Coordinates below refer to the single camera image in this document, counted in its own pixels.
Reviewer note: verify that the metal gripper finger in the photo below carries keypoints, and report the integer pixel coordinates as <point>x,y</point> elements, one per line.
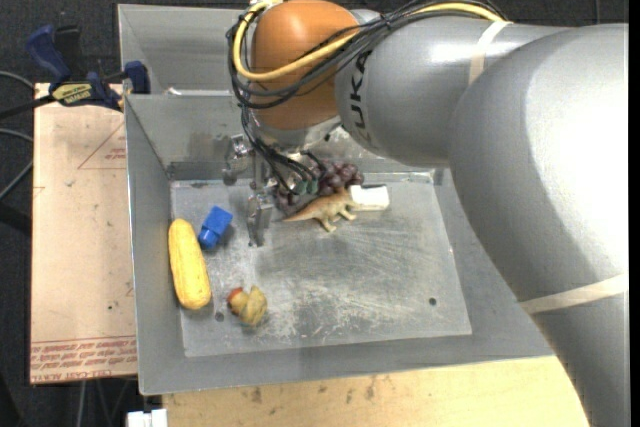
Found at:
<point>260,220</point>
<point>237,160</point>

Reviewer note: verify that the blue plastic toy block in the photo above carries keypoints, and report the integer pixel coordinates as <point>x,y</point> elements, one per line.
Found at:
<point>216,224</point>

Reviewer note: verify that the tan toy dinosaur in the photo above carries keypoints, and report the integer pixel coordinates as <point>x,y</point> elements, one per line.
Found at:
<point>325,210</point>

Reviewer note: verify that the purple toy grape bunch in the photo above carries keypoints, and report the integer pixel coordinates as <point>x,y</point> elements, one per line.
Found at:
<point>340,175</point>

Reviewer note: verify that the yellow toy corn cob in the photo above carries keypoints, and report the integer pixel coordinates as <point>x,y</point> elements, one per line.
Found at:
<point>188,265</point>

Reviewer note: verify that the yellow rubber duck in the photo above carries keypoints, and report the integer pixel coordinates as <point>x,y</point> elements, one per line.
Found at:
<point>251,305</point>

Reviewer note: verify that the grey metal bin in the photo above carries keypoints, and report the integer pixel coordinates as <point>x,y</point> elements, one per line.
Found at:
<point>350,275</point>

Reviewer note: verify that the white rectangular block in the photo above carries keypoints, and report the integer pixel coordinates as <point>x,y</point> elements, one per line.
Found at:
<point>371,197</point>

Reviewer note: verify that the brown cardboard board, red print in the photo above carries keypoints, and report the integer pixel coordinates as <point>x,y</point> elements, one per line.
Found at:
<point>80,215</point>

